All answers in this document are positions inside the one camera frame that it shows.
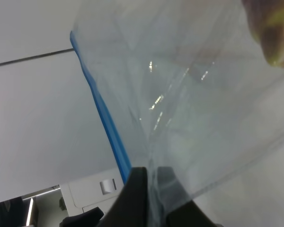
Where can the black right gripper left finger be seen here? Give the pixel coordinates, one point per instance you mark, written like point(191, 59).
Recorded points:
point(131, 207)

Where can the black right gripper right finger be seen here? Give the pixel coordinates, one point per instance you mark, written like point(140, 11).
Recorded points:
point(177, 209)

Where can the clear blue-zip file bag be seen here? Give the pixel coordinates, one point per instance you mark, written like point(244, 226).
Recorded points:
point(183, 84)

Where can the black chair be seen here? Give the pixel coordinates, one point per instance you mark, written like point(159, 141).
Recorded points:
point(88, 219)

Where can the white cabinet with handle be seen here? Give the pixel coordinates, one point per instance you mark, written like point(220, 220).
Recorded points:
point(100, 190)

